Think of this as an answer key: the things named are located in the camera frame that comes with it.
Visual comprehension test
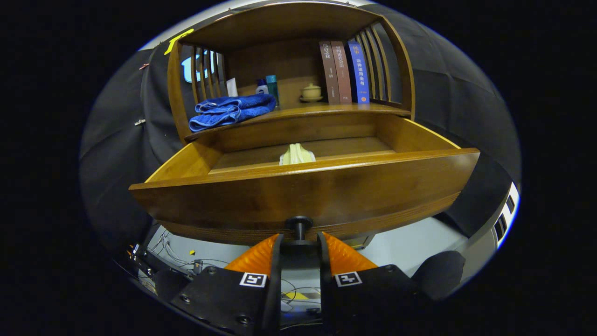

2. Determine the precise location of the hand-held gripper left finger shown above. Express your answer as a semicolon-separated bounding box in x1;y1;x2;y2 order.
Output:
169;233;284;336

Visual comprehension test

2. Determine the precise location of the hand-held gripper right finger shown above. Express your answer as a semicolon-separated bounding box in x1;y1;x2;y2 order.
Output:
318;231;437;336

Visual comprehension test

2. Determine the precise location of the wooden drawer with black knob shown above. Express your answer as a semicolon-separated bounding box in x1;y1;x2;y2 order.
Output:
129;113;481;255

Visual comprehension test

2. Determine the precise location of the white scrubber with yellow handle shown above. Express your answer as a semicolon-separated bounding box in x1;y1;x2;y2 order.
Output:
279;143;316;166

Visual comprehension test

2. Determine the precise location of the wooden countertop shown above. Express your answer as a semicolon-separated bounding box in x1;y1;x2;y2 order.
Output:
184;102;412;140

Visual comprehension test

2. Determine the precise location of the brown wooden cabinet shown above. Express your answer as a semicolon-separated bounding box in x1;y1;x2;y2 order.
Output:
167;1;417;250

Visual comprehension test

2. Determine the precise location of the dark rounded object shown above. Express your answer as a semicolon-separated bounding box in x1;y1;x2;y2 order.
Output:
413;251;467;301

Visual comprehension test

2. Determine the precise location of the folded blue towel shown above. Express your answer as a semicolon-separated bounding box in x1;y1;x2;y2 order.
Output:
188;93;277;133

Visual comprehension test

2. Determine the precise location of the beige lidded teacup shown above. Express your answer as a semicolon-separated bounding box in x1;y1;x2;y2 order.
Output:
300;83;323;102

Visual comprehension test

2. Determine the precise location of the dark brown book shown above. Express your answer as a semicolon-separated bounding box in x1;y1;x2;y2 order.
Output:
319;40;340;105

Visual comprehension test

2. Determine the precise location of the reddish brown book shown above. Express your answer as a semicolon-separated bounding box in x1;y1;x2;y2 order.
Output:
330;41;353;104

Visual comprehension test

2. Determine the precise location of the blue book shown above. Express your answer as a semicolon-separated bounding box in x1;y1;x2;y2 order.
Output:
346;40;370;104

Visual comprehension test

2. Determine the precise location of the floor cable bundle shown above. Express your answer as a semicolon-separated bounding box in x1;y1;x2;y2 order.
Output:
154;229;224;276

